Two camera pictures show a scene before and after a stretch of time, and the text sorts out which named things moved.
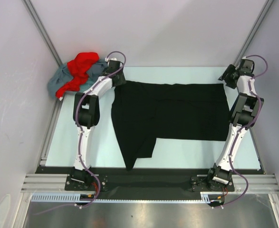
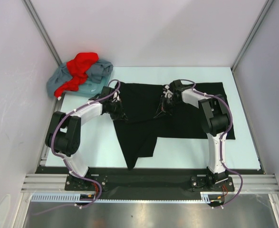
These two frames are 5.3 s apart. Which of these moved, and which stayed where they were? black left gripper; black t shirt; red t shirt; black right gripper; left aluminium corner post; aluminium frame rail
Moved: black left gripper; black right gripper
Stayed: black t shirt; red t shirt; left aluminium corner post; aluminium frame rail
